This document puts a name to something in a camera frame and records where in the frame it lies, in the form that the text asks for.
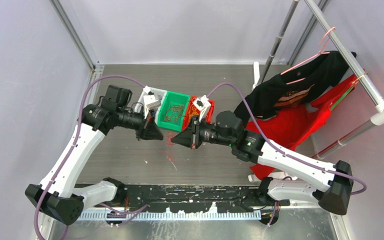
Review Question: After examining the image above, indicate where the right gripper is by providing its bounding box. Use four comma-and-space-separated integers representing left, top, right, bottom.
171, 114, 235, 150

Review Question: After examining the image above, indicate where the yellow thin cable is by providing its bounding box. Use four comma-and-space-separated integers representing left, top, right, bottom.
187, 105, 201, 121

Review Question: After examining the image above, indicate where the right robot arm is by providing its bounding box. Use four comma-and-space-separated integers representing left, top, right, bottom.
171, 111, 355, 216

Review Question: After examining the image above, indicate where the green plastic bin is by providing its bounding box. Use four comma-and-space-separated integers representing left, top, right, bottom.
158, 91, 191, 132

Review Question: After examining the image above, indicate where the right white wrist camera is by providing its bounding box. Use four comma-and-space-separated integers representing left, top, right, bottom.
192, 95, 212, 122

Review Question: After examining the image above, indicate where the metal clothes rack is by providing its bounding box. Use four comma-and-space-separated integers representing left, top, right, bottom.
241, 0, 384, 160

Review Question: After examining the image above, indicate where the green clothes hanger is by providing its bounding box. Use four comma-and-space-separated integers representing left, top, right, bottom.
329, 84, 356, 111

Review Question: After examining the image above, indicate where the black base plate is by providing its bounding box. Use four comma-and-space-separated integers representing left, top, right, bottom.
93, 184, 291, 214

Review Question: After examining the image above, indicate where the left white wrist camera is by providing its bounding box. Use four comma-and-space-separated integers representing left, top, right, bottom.
142, 85, 162, 118

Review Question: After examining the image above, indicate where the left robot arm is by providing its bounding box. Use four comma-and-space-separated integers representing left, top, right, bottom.
25, 85, 164, 226

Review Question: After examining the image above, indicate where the red t-shirt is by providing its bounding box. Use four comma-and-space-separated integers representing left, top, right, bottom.
244, 72, 367, 181

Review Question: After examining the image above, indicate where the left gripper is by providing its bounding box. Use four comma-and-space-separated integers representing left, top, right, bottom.
116, 104, 164, 141

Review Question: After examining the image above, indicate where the red plastic bin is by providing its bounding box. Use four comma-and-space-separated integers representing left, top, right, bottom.
181, 96, 215, 131

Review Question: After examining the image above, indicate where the pink clothes hanger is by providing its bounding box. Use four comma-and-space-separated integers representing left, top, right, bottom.
280, 26, 336, 76

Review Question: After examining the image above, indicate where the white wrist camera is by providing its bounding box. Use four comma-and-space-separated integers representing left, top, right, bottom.
192, 95, 212, 122
142, 85, 162, 118

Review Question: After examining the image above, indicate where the black t-shirt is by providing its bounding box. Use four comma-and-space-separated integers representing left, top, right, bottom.
245, 51, 349, 120

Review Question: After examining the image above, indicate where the white plastic bin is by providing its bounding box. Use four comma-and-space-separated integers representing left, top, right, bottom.
133, 87, 168, 125

